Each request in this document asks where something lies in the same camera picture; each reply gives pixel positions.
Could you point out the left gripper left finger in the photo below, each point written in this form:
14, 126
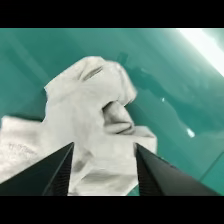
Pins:
40, 178

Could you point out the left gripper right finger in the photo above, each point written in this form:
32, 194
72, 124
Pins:
163, 178

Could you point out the pale grey T-shirt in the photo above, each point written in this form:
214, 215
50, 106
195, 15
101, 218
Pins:
83, 110

